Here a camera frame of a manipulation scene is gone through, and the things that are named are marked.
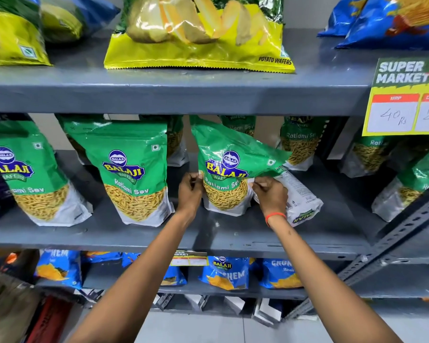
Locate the person's left hand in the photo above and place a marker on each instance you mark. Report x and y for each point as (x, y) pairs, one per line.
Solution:
(188, 196)

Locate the person's right hand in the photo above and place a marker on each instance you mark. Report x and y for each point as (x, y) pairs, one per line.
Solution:
(273, 198)

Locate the person's right thumb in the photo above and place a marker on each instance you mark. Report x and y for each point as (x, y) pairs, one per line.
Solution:
(258, 185)

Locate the person's left fingers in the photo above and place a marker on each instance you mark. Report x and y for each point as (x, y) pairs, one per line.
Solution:
(193, 177)

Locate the green sev snack packet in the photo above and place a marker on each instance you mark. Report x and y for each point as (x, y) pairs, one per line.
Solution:
(225, 149)

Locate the person's right forearm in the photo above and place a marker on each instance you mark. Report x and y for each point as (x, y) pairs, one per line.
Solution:
(325, 282)

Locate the person's left forearm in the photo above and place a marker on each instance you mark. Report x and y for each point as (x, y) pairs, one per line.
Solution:
(139, 282)

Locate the red thread wristband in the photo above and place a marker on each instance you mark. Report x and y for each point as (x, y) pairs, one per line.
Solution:
(274, 215)

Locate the row of green pouches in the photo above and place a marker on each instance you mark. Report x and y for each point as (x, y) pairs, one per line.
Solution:
(128, 167)

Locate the small yellow shelf label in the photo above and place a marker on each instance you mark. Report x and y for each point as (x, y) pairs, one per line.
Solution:
(189, 260)

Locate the grey metal shelf rack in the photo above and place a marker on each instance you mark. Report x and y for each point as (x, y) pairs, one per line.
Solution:
(200, 92)

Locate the blue corn chips bag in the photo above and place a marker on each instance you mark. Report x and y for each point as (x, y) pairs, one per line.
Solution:
(225, 273)
(173, 276)
(59, 267)
(280, 275)
(102, 256)

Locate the large yellow potato wafers bag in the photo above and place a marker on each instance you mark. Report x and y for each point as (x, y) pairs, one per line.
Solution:
(200, 49)

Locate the yellow green price sign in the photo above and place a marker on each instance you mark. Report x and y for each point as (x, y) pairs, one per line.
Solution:
(404, 99)

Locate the blue ridged chips bag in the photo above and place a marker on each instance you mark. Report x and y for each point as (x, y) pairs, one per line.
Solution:
(396, 24)
(341, 17)

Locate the yellow green chips bag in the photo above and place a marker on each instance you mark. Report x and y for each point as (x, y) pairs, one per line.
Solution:
(64, 21)
(7, 35)

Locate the red packet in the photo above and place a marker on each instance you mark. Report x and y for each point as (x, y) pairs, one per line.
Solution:
(50, 321)

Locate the brown bag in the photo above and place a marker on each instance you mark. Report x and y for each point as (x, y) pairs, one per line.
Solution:
(7, 307)

